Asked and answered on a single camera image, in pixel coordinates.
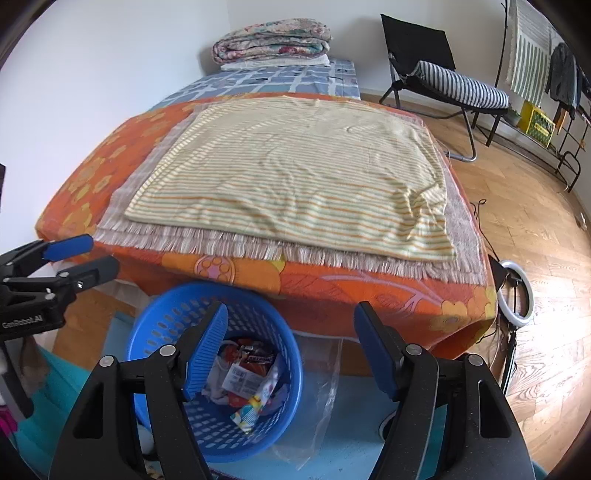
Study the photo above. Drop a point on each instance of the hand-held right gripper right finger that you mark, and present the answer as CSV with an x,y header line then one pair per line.
x,y
374,350

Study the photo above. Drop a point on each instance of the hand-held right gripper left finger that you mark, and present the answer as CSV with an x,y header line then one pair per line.
x,y
207,350

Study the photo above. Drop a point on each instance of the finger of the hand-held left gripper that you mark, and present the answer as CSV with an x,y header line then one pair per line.
x,y
69,247
92,274

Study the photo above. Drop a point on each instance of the blue plastic basket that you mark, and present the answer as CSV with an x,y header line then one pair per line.
x,y
258,318

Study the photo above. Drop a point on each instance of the white label packet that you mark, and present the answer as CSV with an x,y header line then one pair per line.
x,y
242,376

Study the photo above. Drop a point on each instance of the clear plastic bag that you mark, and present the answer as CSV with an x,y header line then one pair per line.
x,y
318,392

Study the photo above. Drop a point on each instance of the colourful snack packet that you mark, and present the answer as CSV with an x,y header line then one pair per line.
x,y
254,406

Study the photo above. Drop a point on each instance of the light blue floor mat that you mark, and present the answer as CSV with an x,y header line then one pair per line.
x,y
351,438

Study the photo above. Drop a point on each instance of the turquoise cloth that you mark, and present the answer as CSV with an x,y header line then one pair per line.
x,y
55,392

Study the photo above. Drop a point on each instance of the black tripod pole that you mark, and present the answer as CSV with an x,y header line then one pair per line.
x,y
510,360

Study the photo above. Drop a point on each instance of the grey fringed cloth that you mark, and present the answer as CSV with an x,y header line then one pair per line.
x,y
461,230

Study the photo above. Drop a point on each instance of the yellow striped blanket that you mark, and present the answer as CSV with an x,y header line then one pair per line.
x,y
295,175

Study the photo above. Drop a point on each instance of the white floor socket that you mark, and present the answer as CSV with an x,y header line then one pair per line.
x,y
581,222

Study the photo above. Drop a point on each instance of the blue checked bedsheet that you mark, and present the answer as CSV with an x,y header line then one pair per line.
x,y
258,83

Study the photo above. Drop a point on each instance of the black metal clothes rack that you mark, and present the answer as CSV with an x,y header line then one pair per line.
x,y
565,157

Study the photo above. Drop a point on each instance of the striped cushion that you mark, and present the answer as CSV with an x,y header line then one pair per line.
x,y
461,87

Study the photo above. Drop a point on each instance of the yellow crate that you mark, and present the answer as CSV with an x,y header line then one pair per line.
x,y
535,122

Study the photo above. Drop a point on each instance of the folded floral quilt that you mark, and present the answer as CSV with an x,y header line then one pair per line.
x,y
272,39

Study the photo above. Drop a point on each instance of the black folding chair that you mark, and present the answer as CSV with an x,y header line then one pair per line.
x,y
415,41

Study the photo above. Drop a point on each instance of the dark jacket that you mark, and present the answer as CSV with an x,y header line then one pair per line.
x,y
563,78

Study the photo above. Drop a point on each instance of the green striped towel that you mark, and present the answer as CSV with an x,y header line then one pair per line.
x,y
528,55

